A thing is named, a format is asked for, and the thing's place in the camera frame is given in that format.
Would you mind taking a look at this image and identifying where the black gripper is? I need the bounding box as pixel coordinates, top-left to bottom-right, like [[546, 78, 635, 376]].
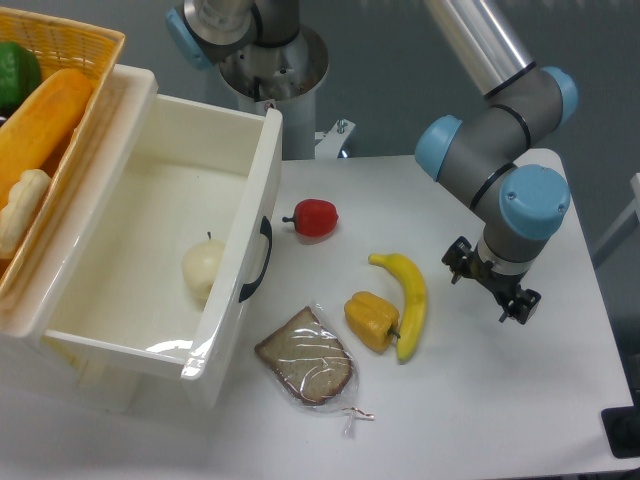
[[441, 236, 541, 325]]

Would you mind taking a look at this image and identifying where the white top drawer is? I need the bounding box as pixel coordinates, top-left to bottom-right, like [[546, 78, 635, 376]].
[[61, 95, 283, 409]]

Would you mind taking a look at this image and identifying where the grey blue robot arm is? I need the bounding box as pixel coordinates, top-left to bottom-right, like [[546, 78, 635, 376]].
[[165, 1, 578, 323]]

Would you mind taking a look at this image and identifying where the white drawer cabinet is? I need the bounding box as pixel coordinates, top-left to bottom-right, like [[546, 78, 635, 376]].
[[1, 65, 158, 412]]

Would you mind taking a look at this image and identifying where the yellow banana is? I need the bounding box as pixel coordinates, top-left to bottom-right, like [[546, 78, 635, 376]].
[[368, 253, 428, 364]]

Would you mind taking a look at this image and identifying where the yellow bell pepper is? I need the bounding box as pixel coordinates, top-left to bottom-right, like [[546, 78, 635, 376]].
[[344, 291, 400, 354]]

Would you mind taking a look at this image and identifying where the red bell pepper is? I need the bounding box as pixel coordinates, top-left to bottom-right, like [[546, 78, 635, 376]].
[[282, 199, 339, 238]]

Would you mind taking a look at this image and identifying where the black box at edge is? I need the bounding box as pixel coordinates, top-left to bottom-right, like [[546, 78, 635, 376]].
[[601, 406, 639, 459]]

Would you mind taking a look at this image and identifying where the bagged brown bread slice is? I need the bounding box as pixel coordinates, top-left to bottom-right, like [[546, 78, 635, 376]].
[[254, 303, 375, 439]]

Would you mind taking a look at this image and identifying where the pale croissant pastry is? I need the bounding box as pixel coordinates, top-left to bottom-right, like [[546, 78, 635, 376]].
[[1, 169, 51, 259]]

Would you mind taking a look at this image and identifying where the orange baguette loaf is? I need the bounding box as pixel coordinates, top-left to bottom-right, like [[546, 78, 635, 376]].
[[1, 68, 93, 205]]

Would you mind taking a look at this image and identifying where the yellow wicker basket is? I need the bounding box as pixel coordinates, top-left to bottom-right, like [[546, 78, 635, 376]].
[[1, 8, 125, 298]]

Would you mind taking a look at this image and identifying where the green bell pepper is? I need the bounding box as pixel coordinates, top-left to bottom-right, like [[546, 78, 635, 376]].
[[1, 41, 42, 117]]

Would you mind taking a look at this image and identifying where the white frame at right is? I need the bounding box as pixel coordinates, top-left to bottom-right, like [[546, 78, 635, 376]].
[[591, 173, 640, 269]]

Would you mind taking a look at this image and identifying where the black drawer handle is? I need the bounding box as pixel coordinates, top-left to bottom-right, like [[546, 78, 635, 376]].
[[239, 216, 273, 303]]

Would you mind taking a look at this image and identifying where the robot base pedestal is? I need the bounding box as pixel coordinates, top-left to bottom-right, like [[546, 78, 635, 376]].
[[219, 26, 355, 160]]

